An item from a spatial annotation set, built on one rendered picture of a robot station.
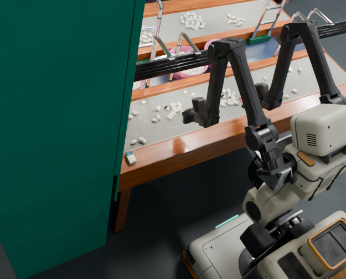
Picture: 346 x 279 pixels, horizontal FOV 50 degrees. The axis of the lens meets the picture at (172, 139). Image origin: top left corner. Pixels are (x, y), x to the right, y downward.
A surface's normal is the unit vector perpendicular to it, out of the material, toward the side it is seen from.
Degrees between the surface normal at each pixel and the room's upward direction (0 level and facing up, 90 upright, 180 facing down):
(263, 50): 0
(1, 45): 90
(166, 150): 0
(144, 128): 0
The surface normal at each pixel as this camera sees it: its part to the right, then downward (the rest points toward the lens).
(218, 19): 0.18, -0.59
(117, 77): 0.46, 0.76
